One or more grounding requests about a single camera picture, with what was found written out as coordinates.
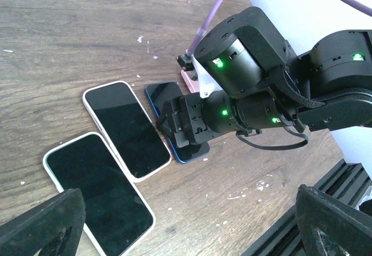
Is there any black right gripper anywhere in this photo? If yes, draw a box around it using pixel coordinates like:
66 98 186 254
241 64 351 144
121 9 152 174
156 7 324 147

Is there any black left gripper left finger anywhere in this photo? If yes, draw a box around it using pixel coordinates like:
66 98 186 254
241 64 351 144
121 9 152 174
1 189 86 255

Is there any white phone case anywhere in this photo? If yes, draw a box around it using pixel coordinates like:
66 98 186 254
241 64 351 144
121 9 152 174
42 132 156 256
83 80 172 183

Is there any dark blue phone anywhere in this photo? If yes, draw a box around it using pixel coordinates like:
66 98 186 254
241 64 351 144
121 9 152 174
145 82 210 164

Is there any black phone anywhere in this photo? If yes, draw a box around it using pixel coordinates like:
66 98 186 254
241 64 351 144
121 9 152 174
84 82 171 179

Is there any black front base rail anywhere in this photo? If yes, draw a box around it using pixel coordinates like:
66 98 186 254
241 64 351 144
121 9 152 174
244 160 371 255

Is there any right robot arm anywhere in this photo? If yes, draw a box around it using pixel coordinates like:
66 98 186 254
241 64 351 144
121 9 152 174
156 0 371 164

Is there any pink phone case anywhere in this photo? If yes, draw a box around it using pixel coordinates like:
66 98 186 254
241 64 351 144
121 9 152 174
181 70 199 93

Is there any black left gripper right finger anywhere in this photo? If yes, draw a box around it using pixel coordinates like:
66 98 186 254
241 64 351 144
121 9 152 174
296 185 371 255

